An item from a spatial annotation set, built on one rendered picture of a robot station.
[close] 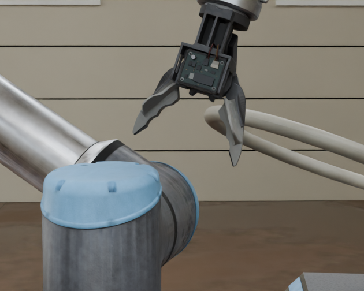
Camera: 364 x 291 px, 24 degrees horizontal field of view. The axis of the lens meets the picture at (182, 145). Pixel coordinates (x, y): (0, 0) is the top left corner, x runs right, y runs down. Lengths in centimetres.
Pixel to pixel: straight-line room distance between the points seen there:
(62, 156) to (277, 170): 704
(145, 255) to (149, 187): 8
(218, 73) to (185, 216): 22
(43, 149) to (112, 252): 27
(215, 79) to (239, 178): 707
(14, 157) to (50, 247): 24
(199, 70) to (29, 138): 28
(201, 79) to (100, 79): 697
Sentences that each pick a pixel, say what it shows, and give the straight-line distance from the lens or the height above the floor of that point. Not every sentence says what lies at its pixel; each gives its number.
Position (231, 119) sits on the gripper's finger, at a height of 127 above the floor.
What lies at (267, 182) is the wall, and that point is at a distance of 821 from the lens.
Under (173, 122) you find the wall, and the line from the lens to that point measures 808.
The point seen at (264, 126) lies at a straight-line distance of 145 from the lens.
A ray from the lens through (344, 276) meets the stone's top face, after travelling 219.
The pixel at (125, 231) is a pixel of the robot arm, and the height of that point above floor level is 114.
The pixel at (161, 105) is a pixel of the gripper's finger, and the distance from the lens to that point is 118.
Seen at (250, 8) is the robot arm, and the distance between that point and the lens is 115.
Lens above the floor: 134
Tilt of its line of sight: 6 degrees down
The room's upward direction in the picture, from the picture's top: straight up
